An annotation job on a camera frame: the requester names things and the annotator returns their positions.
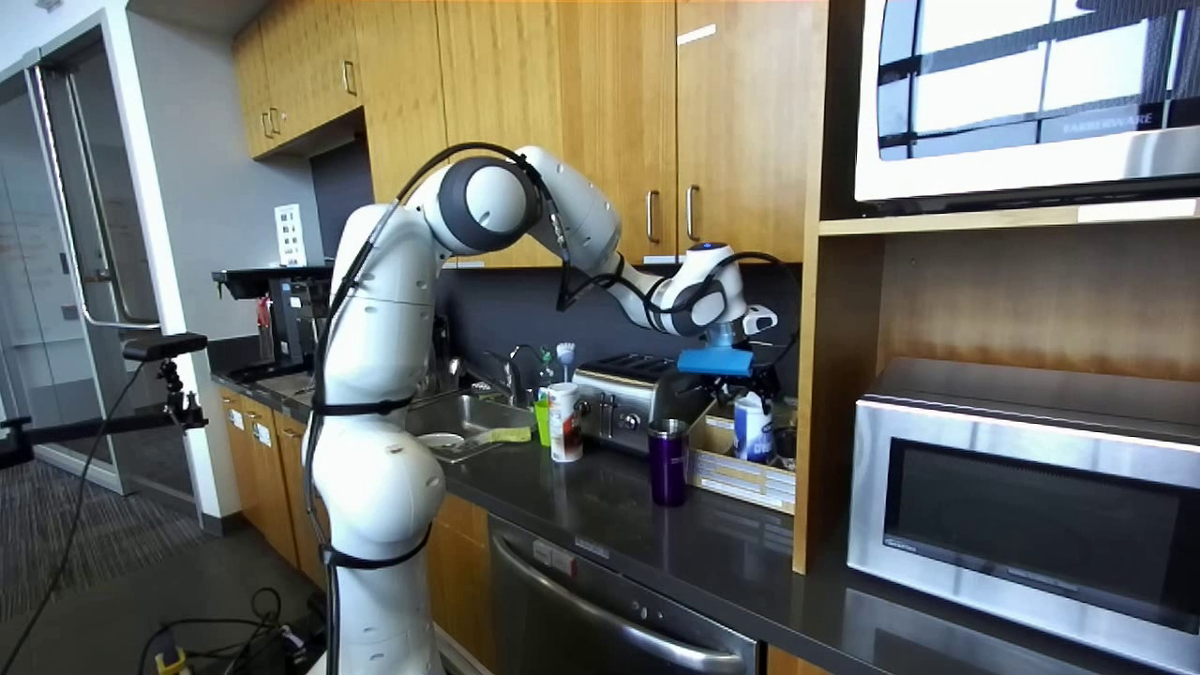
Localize white canister with red print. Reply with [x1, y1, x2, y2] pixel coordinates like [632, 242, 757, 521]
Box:
[547, 382, 585, 464]

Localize tap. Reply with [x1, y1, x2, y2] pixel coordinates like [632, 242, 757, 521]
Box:
[482, 343, 556, 408]

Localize cardboard box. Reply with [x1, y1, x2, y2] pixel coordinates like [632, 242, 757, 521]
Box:
[686, 397, 799, 516]

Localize wooden wall cabinet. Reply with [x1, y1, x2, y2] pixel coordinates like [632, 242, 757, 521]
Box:
[232, 0, 832, 270]

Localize wooden base cabinet door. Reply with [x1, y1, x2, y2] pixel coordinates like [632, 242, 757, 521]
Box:
[219, 388, 303, 567]
[426, 494, 499, 673]

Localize purple tumbler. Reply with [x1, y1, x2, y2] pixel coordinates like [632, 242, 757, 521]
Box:
[647, 418, 691, 508]

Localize white microwave on shelf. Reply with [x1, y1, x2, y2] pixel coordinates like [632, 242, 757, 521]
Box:
[854, 0, 1200, 213]

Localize silver toaster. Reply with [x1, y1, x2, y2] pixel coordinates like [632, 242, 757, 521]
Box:
[571, 352, 715, 458]

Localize dishwasher handle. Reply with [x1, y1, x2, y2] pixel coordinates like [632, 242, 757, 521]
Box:
[491, 532, 751, 674]

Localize white bottle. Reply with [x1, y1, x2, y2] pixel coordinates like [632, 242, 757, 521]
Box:
[732, 391, 776, 464]

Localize black cable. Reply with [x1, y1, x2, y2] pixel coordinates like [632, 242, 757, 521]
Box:
[0, 361, 149, 674]

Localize steel sink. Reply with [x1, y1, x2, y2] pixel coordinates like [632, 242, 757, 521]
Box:
[404, 390, 537, 464]

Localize glass door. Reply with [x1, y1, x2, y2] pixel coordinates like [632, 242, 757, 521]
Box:
[0, 26, 181, 493]

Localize camera on mount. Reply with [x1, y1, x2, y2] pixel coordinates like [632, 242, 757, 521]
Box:
[0, 331, 210, 471]

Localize tangle of black cables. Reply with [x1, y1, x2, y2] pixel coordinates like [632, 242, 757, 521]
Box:
[139, 587, 327, 675]

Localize silver countertop microwave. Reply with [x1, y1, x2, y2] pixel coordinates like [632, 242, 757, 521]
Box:
[846, 357, 1200, 673]

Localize black coffee machine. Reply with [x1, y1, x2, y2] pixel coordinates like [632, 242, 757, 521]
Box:
[212, 265, 336, 383]

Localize microwave door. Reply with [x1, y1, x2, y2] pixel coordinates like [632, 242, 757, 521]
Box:
[847, 397, 1200, 673]

